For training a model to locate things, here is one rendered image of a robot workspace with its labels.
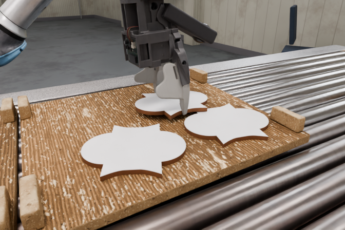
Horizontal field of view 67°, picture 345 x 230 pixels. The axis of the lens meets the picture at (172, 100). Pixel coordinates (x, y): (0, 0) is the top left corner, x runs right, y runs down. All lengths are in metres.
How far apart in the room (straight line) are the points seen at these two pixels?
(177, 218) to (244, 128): 0.19
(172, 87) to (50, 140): 0.21
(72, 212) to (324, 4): 4.11
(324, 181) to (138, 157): 0.25
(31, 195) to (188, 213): 0.17
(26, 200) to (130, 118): 0.24
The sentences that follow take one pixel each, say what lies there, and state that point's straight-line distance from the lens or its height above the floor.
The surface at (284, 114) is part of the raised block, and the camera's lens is 0.48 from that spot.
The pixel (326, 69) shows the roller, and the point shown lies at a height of 0.91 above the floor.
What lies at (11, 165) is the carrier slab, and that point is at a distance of 0.42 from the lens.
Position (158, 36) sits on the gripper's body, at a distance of 0.43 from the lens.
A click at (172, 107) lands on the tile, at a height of 0.95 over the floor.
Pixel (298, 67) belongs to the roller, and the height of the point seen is 0.92.
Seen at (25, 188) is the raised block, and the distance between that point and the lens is 0.32.
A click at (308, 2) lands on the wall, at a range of 4.34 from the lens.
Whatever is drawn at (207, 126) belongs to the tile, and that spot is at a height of 0.94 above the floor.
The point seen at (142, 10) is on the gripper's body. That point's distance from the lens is 0.43.
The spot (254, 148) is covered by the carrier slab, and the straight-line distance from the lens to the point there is 0.41.
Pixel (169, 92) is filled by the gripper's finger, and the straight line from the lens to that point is 0.43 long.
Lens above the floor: 1.15
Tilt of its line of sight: 24 degrees down
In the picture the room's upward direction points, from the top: straight up
